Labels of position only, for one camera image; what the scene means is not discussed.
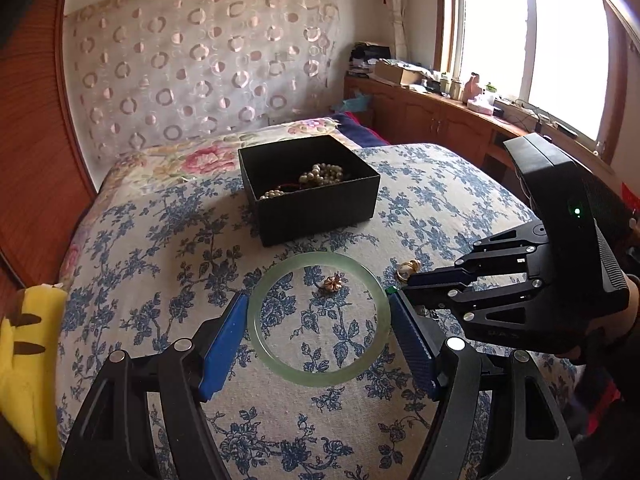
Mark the circle patterned hanging cloth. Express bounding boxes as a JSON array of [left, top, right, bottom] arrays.
[[62, 0, 341, 161]]

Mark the blue bag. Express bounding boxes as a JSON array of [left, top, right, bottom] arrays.
[[335, 92, 373, 113]]

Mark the pearl bead necklace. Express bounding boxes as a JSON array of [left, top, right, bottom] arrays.
[[299, 162, 347, 189]]

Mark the wooden framed window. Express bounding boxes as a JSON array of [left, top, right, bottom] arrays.
[[435, 0, 640, 161]]

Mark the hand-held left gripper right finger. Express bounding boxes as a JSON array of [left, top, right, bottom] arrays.
[[387, 291, 583, 480]]

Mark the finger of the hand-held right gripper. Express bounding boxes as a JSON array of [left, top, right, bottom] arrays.
[[407, 272, 586, 356], [401, 247, 543, 293]]

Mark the cardboard box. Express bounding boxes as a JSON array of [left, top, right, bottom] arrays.
[[374, 60, 423, 86]]

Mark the patterned window curtain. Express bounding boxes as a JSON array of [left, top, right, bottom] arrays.
[[367, 0, 411, 61]]

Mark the long wooden cabinet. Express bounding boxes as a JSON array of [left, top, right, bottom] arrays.
[[344, 72, 621, 181]]

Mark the gold flower brooch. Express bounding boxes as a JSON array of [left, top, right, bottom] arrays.
[[320, 272, 348, 295]]

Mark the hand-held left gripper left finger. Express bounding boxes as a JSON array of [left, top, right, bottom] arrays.
[[57, 290, 251, 480]]

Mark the pink floral quilt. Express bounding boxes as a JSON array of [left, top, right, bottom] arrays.
[[97, 115, 361, 196]]

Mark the pale green jade bangle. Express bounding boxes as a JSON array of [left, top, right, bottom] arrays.
[[246, 252, 391, 387]]

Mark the yellow plush toy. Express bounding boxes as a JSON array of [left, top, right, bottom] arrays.
[[0, 285, 68, 480]]

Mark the red and navy blanket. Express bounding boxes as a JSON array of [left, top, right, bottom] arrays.
[[332, 110, 396, 148]]

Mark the black jewelry box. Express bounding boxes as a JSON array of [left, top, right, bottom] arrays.
[[237, 134, 381, 247]]

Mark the pile of dark clothes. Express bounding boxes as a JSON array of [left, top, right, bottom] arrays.
[[350, 42, 393, 73]]

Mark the person's right hand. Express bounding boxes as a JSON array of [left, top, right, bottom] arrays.
[[621, 274, 640, 331]]

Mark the blue floral cloth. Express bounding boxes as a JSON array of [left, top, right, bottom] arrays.
[[55, 142, 586, 480]]

